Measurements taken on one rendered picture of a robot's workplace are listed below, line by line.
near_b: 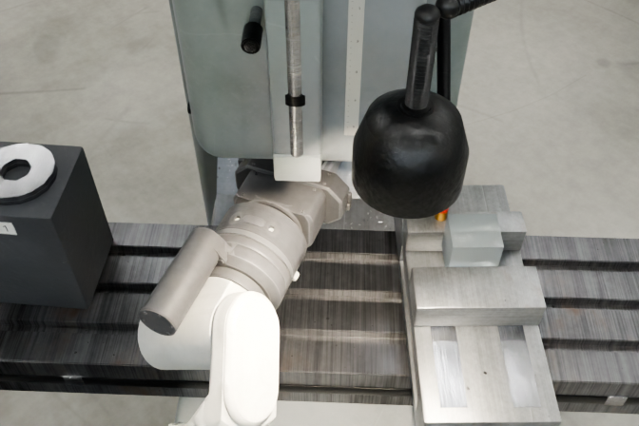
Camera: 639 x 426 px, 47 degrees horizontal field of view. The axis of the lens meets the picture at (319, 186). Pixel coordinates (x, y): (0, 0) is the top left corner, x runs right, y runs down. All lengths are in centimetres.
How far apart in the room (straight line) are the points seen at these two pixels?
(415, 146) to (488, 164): 217
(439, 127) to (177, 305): 29
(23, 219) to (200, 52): 38
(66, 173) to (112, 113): 190
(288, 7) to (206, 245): 24
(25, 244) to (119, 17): 243
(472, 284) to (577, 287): 22
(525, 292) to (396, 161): 49
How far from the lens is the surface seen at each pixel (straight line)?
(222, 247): 66
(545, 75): 301
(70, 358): 99
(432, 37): 40
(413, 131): 42
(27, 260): 97
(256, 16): 56
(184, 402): 102
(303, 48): 54
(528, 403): 87
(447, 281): 88
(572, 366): 99
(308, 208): 72
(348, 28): 57
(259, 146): 66
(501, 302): 88
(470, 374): 87
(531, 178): 258
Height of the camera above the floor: 180
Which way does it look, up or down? 47 degrees down
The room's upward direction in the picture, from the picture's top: straight up
